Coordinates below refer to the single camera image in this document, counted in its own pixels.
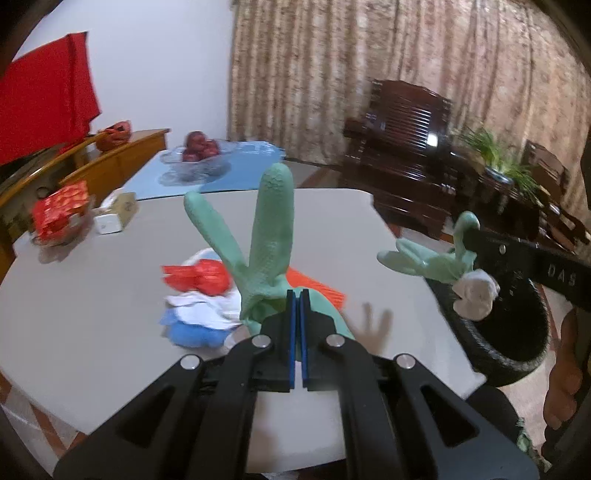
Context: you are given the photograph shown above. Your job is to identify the red plastic bag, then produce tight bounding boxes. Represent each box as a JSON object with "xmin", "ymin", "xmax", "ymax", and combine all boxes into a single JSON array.
[{"xmin": 161, "ymin": 259, "xmax": 231, "ymax": 296}]

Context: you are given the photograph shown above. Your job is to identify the green rubber glove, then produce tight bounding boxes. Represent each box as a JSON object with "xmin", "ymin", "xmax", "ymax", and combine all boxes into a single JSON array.
[
  {"xmin": 183, "ymin": 162, "xmax": 356, "ymax": 361},
  {"xmin": 375, "ymin": 210, "xmax": 501, "ymax": 322}
]

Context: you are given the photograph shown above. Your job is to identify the black trash bag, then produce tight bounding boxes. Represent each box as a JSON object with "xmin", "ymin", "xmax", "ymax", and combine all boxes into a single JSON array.
[{"xmin": 427, "ymin": 277, "xmax": 550, "ymax": 387}]

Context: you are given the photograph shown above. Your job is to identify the person's right hand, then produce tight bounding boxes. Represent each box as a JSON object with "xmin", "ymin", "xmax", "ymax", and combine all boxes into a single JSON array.
[{"xmin": 543, "ymin": 309, "xmax": 582, "ymax": 430}]

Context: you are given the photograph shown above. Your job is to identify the blue plastic bag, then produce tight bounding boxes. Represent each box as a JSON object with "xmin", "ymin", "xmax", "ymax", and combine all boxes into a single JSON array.
[{"xmin": 159, "ymin": 309, "xmax": 236, "ymax": 349}]

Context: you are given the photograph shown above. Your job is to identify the dark wooden chair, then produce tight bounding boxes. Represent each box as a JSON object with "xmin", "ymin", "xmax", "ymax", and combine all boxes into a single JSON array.
[
  {"xmin": 521, "ymin": 140, "xmax": 590, "ymax": 253},
  {"xmin": 339, "ymin": 80, "xmax": 457, "ymax": 238}
]

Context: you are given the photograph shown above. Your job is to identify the green potted plant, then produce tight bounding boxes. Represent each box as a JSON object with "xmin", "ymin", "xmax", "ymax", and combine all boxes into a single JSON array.
[{"xmin": 458, "ymin": 126, "xmax": 539, "ymax": 202}]

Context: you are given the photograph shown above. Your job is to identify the orange plastic mesh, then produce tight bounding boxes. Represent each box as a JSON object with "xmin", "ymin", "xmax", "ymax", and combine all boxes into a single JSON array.
[{"xmin": 287, "ymin": 267, "xmax": 346, "ymax": 310}]

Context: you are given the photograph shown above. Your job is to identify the tissue box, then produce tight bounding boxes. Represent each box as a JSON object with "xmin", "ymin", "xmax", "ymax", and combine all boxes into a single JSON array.
[{"xmin": 93, "ymin": 188, "xmax": 138, "ymax": 235}]

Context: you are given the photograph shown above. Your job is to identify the glass snack dish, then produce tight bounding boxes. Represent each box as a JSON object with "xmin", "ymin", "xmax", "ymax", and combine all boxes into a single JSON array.
[{"xmin": 31, "ymin": 194, "xmax": 95, "ymax": 249}]

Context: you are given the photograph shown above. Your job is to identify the glass fruit bowl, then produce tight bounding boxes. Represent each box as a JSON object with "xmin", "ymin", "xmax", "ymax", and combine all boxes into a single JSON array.
[{"xmin": 160, "ymin": 140, "xmax": 238, "ymax": 184}]

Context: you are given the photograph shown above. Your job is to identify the red snack package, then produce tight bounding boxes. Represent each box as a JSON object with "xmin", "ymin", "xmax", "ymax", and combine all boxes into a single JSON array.
[{"xmin": 32, "ymin": 180, "xmax": 90, "ymax": 242}]

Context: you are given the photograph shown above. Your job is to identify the light blue table mat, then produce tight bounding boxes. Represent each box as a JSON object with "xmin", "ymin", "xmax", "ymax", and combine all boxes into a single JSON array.
[{"xmin": 123, "ymin": 141, "xmax": 286, "ymax": 200}]

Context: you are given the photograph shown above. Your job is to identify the red apples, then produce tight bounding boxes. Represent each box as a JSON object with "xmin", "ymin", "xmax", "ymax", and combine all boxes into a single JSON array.
[{"xmin": 182, "ymin": 131, "xmax": 221, "ymax": 162}]

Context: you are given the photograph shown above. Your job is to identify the red pumpkin ornament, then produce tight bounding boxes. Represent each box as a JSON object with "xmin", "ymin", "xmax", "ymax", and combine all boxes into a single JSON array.
[{"xmin": 95, "ymin": 121, "xmax": 131, "ymax": 152}]

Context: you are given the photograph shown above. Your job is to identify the patterned beige curtain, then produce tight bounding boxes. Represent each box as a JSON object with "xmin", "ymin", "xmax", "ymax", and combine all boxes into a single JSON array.
[{"xmin": 228, "ymin": 1, "xmax": 590, "ymax": 220}]

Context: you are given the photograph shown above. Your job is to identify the red cloth cover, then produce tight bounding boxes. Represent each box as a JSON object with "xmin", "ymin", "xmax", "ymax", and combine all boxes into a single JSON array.
[{"xmin": 0, "ymin": 32, "xmax": 100, "ymax": 164}]

